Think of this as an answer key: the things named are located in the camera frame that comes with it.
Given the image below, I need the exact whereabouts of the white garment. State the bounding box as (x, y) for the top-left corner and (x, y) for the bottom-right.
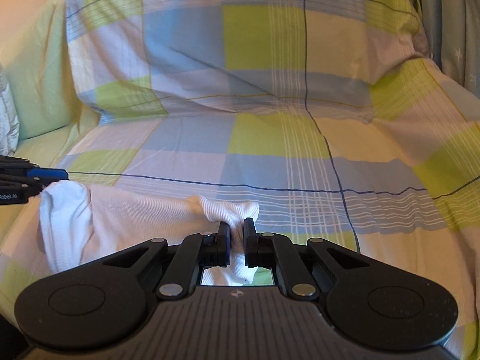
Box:
(39, 180), (260, 286)

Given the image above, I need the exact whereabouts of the light green pillow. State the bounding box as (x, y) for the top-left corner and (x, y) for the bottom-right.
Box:
(1, 0), (99, 140)

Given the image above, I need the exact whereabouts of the plaid bed sheet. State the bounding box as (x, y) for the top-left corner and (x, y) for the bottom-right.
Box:
(16, 59), (479, 359)

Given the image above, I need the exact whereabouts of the plaid pillow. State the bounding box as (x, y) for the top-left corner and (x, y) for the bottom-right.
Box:
(65, 0), (429, 123)

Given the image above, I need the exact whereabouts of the grey-green curtain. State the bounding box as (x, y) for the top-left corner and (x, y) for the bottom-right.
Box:
(418, 0), (479, 96)

